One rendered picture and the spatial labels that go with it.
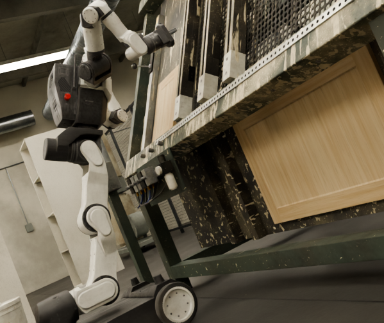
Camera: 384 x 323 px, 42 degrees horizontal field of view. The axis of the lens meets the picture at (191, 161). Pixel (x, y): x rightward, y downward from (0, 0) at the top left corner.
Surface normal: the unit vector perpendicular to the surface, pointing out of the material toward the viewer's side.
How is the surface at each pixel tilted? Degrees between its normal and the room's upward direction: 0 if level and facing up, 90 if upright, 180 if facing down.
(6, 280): 90
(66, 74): 90
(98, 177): 112
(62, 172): 90
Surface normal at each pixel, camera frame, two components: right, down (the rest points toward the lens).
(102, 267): 0.43, -0.24
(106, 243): 0.58, 0.16
